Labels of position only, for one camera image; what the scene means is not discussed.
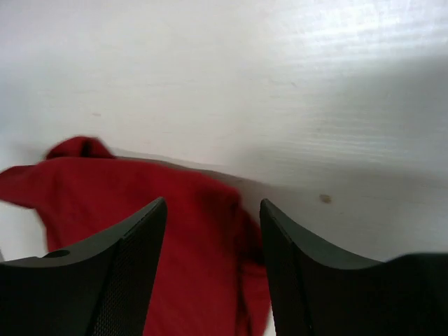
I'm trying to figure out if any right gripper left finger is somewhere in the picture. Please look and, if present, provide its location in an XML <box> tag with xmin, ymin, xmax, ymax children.
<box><xmin>1</xmin><ymin>198</ymin><xmax>167</xmax><ymax>335</ymax></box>

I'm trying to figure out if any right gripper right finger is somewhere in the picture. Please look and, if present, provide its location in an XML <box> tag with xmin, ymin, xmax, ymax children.
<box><xmin>260</xmin><ymin>199</ymin><xmax>447</xmax><ymax>335</ymax></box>

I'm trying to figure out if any dark red t shirt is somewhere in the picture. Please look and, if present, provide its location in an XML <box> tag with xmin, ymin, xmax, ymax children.
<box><xmin>1</xmin><ymin>136</ymin><xmax>270</xmax><ymax>335</ymax></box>

